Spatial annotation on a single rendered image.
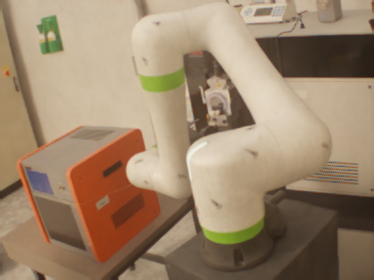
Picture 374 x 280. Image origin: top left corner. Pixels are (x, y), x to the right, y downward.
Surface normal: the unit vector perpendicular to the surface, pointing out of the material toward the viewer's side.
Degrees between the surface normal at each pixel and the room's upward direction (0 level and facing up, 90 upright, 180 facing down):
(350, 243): 90
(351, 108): 90
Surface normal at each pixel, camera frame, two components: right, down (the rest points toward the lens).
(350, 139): -0.52, 0.38
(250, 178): 0.32, 0.25
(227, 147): -0.08, -0.81
